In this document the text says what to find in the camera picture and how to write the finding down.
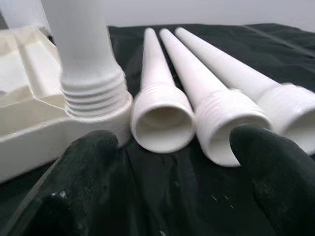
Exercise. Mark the white plastic children tabletop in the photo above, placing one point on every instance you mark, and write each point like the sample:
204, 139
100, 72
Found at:
29, 86

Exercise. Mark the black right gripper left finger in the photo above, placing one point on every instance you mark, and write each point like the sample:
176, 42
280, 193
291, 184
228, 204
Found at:
86, 177

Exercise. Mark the black cloth table cover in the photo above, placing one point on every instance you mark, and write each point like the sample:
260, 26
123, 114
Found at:
172, 184

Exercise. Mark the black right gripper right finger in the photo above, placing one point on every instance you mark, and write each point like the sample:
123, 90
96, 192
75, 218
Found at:
278, 177

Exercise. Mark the white plastic table leg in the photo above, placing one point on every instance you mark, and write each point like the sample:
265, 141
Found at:
157, 98
246, 73
81, 49
197, 81

